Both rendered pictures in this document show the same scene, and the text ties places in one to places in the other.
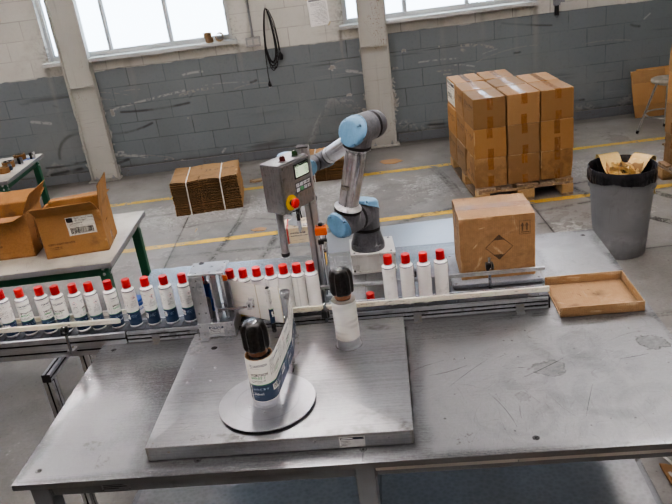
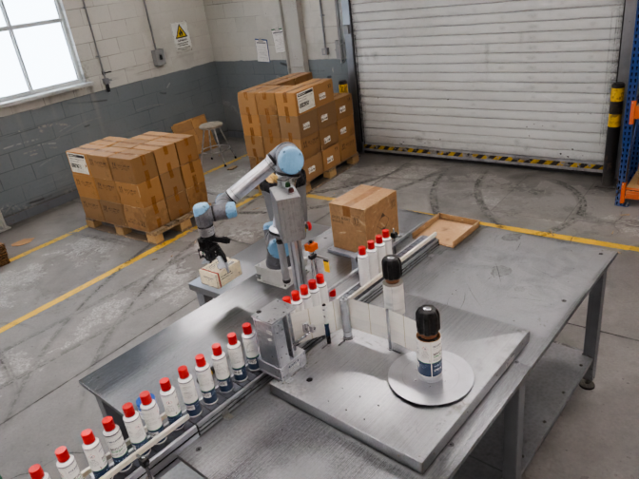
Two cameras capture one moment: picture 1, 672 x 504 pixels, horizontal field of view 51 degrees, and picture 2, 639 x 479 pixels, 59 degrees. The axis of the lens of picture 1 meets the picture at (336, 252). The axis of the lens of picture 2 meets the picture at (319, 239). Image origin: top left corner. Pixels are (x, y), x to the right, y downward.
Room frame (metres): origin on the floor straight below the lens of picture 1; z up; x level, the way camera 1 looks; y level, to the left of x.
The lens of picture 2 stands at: (1.15, 1.73, 2.25)
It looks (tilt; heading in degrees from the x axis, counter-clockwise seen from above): 25 degrees down; 309
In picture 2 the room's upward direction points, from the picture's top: 8 degrees counter-clockwise
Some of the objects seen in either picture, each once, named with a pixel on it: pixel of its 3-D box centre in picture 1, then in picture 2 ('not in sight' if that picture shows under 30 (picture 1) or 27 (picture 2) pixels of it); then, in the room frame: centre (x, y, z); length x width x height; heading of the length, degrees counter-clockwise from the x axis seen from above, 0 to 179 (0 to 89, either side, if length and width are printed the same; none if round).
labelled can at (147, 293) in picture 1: (149, 300); (205, 379); (2.54, 0.76, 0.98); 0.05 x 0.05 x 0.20
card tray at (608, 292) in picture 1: (592, 293); (446, 229); (2.37, -0.95, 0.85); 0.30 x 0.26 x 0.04; 84
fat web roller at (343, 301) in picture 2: (288, 313); (345, 318); (2.29, 0.20, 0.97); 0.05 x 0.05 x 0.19
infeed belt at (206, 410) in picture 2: (332, 312); (335, 312); (2.47, 0.04, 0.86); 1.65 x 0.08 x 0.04; 84
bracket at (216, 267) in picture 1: (208, 268); (274, 311); (2.41, 0.48, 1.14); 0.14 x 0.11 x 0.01; 84
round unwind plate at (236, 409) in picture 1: (267, 401); (430, 375); (1.89, 0.28, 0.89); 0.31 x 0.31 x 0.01
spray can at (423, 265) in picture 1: (424, 276); (380, 255); (2.43, -0.32, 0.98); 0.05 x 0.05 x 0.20
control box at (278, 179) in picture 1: (288, 182); (288, 212); (2.56, 0.14, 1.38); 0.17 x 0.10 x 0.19; 139
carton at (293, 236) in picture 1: (302, 229); (220, 272); (3.07, 0.14, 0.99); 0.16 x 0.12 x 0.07; 88
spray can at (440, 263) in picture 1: (441, 274); (386, 249); (2.43, -0.39, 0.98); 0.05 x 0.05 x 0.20
